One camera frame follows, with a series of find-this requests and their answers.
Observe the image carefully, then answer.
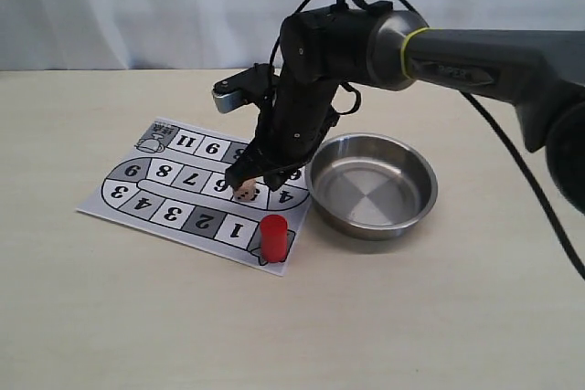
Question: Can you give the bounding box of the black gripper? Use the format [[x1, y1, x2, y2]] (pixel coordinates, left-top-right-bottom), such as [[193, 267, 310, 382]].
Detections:
[[225, 74, 339, 191]]

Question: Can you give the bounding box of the beige wooden die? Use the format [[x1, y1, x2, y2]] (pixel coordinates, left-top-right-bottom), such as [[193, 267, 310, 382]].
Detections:
[[233, 181, 256, 202]]

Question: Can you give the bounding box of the red cylinder game piece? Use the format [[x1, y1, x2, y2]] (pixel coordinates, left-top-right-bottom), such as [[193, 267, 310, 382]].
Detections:
[[260, 214, 288, 263]]

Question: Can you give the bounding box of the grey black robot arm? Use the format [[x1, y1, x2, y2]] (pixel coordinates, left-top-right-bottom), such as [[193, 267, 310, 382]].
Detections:
[[226, 3, 584, 209]]

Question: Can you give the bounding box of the paper number game board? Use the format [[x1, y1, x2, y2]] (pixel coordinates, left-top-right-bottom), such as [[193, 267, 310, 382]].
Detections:
[[77, 118, 311, 276]]

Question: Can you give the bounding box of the stainless steel round bowl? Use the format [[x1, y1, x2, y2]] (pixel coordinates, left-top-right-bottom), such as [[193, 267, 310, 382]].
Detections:
[[304, 132, 439, 241]]

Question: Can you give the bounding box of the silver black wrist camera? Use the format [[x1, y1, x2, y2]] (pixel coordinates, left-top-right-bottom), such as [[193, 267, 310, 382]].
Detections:
[[212, 63, 279, 114]]

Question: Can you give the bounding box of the black cable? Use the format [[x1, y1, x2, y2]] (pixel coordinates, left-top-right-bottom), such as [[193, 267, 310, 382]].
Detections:
[[269, 0, 585, 281]]

